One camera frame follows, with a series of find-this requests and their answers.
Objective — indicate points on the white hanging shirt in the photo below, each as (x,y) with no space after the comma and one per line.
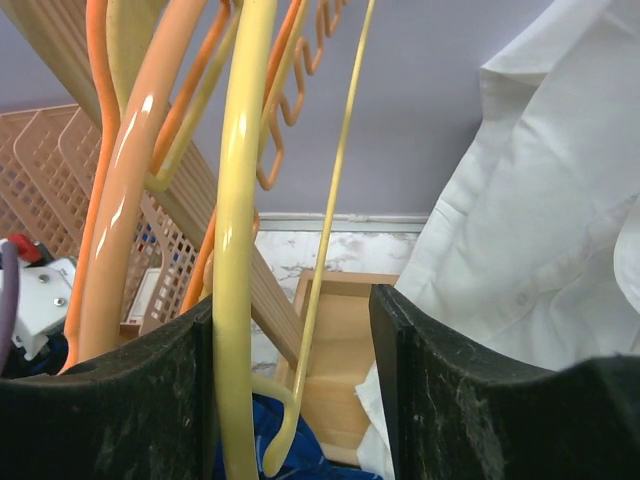
(532,249)

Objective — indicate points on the boxes in organizer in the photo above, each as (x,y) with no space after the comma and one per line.
(142,298)

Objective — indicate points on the wooden hanger stand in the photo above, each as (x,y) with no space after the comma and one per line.
(120,420)

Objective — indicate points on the yellow plastic hanger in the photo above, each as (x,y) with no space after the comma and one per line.
(234,381)

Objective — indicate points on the pink plastic file organizer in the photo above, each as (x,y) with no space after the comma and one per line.
(48,161)

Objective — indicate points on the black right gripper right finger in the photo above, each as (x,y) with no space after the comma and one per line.
(455,409)

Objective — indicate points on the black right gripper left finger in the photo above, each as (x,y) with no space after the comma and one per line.
(145,410)

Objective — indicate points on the orange wavy wire hanger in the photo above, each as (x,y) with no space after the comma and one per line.
(295,85)

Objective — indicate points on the orange plastic hanger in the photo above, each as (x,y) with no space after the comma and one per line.
(135,51)

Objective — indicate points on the blue plaid shirt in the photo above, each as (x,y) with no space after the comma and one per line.
(305,459)

